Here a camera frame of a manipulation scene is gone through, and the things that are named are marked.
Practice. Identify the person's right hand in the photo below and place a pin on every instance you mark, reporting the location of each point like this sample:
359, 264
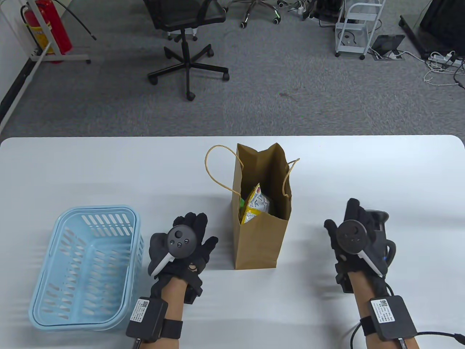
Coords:
354, 209

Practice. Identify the person's left hand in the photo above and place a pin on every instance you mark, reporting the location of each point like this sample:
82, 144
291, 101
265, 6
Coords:
189, 261

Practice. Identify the black and blue barcode scanner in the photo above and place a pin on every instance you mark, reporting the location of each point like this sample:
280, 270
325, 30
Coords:
379, 218

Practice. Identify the brown paper bag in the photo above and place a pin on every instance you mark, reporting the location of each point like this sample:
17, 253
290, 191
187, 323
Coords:
258, 247

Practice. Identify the green cucumber print chips bag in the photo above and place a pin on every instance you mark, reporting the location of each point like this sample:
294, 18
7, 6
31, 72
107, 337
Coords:
241, 201

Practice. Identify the yellow bag of chips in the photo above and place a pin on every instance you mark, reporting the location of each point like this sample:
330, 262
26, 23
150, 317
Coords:
256, 207

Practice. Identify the person's left forearm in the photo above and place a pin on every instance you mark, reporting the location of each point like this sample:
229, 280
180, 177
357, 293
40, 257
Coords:
172, 298

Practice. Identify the white and black controller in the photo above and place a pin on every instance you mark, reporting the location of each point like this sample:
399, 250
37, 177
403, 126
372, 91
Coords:
180, 240
350, 234

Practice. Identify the black labelled sensor box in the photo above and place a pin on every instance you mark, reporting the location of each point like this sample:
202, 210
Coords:
392, 318
147, 320

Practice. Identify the light blue plastic basket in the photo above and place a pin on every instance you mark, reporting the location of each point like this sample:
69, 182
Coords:
72, 324

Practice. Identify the white utility cart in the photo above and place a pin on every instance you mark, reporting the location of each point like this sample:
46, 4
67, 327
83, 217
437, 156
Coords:
363, 43

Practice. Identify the black lidded floor box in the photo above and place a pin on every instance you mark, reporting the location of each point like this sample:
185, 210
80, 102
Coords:
387, 43

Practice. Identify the white power strip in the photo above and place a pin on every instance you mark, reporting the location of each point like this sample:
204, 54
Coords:
441, 60

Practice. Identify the black equipment stand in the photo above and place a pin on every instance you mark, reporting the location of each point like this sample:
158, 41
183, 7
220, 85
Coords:
443, 21

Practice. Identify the chrome chair base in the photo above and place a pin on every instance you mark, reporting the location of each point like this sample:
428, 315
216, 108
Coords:
248, 14

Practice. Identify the white metal stand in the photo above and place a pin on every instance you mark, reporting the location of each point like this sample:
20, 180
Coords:
72, 57

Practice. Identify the black office chair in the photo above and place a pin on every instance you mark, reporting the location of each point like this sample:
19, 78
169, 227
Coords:
185, 14

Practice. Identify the red fire extinguisher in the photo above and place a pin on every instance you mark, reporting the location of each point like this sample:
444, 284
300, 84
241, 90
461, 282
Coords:
54, 29

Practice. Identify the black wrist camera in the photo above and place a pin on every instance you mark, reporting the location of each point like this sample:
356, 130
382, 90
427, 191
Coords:
343, 283
192, 292

